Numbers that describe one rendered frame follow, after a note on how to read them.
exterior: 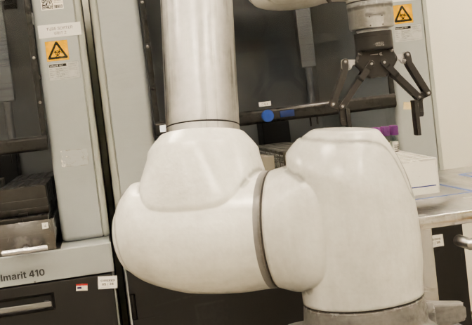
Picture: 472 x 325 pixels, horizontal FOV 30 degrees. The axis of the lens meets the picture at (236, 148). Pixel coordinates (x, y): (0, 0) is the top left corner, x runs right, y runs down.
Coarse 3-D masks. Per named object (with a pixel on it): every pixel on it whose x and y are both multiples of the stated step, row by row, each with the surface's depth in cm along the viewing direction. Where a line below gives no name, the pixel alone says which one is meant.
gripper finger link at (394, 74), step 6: (384, 60) 172; (384, 66) 172; (390, 66) 172; (390, 72) 173; (396, 72) 172; (396, 78) 173; (402, 78) 173; (402, 84) 173; (408, 84) 173; (408, 90) 173; (414, 90) 173; (414, 96) 173; (420, 96) 173
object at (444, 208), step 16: (448, 176) 180; (464, 176) 177; (448, 192) 155; (464, 192) 152; (432, 208) 138; (448, 208) 136; (464, 208) 134; (432, 224) 132; (448, 224) 132; (432, 240) 132; (464, 240) 130; (432, 256) 132; (432, 272) 132; (432, 288) 132
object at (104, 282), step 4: (104, 276) 204; (108, 276) 204; (112, 276) 204; (116, 276) 204; (100, 280) 203; (104, 280) 204; (108, 280) 204; (112, 280) 204; (116, 280) 204; (100, 284) 203; (104, 284) 204; (108, 284) 204; (112, 284) 204; (116, 284) 204; (100, 288) 204; (104, 288) 204
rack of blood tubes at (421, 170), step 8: (400, 152) 178; (408, 152) 175; (400, 160) 160; (408, 160) 159; (416, 160) 156; (424, 160) 156; (432, 160) 156; (408, 168) 156; (416, 168) 156; (424, 168) 156; (432, 168) 157; (408, 176) 156; (416, 176) 156; (424, 176) 156; (432, 176) 157; (416, 184) 156; (424, 184) 157; (432, 184) 157; (416, 192) 157; (424, 192) 157; (432, 192) 157
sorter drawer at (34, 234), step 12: (24, 216) 203; (36, 216) 201; (48, 216) 204; (0, 228) 200; (12, 228) 200; (24, 228) 200; (36, 228) 201; (48, 228) 201; (0, 240) 200; (12, 240) 200; (24, 240) 201; (36, 240) 201; (48, 240) 201; (0, 252) 200; (12, 252) 196; (24, 252) 196; (36, 252) 197
